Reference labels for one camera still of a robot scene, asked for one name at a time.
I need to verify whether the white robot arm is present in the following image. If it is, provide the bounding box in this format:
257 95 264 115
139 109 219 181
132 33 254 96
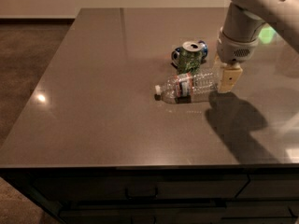
215 0 299 93

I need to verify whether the green soda can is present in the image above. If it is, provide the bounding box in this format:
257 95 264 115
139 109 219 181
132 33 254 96
177 41 203 74

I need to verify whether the dark cabinet with drawers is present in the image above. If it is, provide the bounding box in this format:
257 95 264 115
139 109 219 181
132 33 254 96
1 167 299 224

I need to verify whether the blue soda can lying down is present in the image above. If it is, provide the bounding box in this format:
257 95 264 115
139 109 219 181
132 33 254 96
171 40 208 67

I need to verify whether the clear plastic water bottle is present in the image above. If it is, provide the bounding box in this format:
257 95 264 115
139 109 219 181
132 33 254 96
155 68 219 104

